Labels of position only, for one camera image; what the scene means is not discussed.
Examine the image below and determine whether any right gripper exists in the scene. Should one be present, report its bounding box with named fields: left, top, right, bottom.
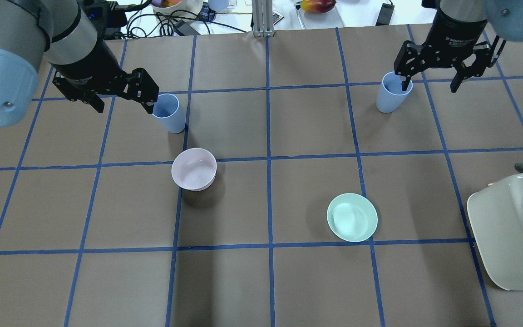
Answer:
left=394, top=18, right=503, bottom=93

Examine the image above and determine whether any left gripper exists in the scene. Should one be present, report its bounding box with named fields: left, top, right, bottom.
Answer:
left=52, top=45, right=159, bottom=114

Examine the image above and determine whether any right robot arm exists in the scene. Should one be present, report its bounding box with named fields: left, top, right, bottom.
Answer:
left=394, top=0, right=523, bottom=93

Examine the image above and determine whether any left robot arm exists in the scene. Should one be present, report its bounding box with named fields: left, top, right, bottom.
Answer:
left=0, top=0, right=159, bottom=128

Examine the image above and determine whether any black power adapter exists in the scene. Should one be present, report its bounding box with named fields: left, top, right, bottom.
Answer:
left=375, top=0, right=395, bottom=25

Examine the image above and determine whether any pink bowl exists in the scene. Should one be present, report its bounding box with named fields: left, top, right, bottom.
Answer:
left=172, top=148, right=217, bottom=191

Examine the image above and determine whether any bowl of foam blocks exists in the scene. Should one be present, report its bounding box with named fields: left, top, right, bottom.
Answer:
left=149, top=0, right=204, bottom=19

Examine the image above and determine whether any red apple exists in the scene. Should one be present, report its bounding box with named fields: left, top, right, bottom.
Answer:
left=300, top=0, right=336, bottom=14

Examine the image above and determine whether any green bowl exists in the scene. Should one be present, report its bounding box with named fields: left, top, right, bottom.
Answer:
left=326, top=193, right=379, bottom=243

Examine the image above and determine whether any cream toaster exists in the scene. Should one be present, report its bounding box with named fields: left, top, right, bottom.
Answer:
left=466, top=173, right=523, bottom=291

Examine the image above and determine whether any aluminium frame post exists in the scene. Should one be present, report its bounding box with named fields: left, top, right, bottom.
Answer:
left=252, top=0, right=275, bottom=37

